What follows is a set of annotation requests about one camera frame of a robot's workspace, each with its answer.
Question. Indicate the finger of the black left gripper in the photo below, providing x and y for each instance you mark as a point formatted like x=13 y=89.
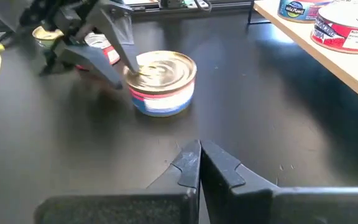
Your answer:
x=120 y=34
x=92 y=62

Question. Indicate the black metal table frame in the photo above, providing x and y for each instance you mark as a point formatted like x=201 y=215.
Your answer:
x=228 y=6

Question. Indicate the black table mat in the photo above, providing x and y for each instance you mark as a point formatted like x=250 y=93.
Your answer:
x=73 y=140

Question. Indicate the silver-lid red-label tuna can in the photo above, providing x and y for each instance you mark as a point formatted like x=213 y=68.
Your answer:
x=346 y=34
x=110 y=53

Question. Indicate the gold-lid green-label tuna can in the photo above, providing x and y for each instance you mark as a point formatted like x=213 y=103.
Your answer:
x=43 y=34

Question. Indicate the silver-lid blue-label tuna can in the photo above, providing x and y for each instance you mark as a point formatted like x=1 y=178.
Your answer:
x=303 y=11

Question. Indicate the gold-lid blue-label tuna can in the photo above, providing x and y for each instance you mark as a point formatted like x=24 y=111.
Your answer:
x=163 y=87

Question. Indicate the light wooden shelf board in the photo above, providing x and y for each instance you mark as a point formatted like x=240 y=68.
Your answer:
x=346 y=71

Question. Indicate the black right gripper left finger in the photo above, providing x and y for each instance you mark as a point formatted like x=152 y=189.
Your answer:
x=135 y=208

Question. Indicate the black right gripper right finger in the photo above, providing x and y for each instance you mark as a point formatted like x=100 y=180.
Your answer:
x=275 y=208

